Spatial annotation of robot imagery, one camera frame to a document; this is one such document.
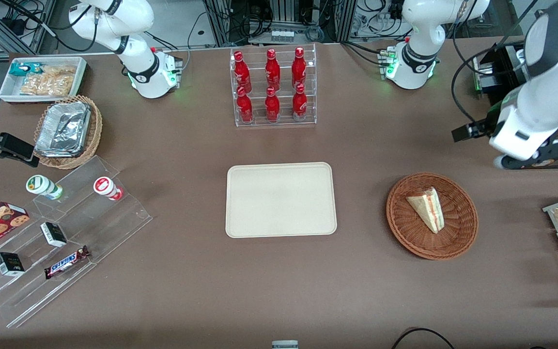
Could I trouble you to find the clear bag of chips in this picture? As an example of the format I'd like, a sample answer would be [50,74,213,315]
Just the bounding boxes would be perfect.
[20,65,78,97]

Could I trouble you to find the triangular sandwich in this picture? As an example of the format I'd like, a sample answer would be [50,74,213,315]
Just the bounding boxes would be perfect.
[406,187,445,234]

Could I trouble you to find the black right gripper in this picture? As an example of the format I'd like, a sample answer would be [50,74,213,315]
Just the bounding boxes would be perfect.
[0,124,35,168]

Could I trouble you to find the black food warmer cabinet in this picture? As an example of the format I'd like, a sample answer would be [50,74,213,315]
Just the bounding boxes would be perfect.
[472,41,558,170]

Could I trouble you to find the white rectangular snack bin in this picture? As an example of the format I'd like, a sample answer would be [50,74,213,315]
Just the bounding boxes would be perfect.
[0,57,88,104]

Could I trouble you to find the clear acrylic stepped shelf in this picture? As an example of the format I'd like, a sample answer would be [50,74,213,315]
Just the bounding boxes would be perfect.
[0,155,154,329]

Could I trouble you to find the teal snack packet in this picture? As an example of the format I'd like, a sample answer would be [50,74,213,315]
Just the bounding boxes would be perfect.
[9,63,43,78]

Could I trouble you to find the snickers chocolate bar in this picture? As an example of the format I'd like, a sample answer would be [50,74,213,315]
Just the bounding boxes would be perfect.
[44,246,91,280]

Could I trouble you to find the oval wicker basket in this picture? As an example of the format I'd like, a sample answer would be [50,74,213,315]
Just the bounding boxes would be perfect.
[33,95,103,170]

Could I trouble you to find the clear acrylic bottle rack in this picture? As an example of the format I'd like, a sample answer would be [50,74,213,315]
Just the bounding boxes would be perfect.
[230,44,317,127]

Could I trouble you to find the black cable loop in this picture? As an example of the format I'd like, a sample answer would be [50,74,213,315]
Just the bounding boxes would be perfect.
[390,328,457,349]

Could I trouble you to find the black power adapter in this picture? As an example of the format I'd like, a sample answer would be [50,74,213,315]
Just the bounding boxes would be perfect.
[2,18,27,35]

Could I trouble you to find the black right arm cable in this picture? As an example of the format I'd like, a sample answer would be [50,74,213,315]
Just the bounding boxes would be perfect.
[0,0,100,53]

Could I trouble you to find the red soda bottle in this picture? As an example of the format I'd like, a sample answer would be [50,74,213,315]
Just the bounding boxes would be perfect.
[264,86,281,123]
[292,47,308,88]
[265,48,281,91]
[233,51,252,93]
[292,83,309,121]
[236,86,254,124]

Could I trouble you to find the beige plastic serving tray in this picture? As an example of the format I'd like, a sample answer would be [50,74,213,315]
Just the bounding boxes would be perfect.
[225,162,338,239]

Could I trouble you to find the aluminium frame rack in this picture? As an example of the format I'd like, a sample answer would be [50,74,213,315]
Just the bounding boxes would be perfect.
[203,0,358,45]

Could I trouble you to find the small black white box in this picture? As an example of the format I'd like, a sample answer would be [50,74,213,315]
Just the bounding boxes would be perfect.
[0,252,26,277]
[40,222,68,248]

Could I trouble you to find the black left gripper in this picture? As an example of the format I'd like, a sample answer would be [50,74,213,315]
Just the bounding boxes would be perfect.
[452,120,497,143]

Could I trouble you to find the red lid drink cup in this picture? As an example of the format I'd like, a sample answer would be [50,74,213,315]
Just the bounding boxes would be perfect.
[93,177,124,202]

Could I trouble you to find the green lid drink cup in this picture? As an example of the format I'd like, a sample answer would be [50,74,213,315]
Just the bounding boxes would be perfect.
[26,175,64,201]

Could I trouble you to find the stacked aluminium foil trays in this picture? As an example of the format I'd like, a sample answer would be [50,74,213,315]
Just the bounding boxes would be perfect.
[34,101,91,158]

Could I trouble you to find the round brown wicker basket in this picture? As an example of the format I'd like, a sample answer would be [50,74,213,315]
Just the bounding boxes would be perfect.
[386,173,479,261]

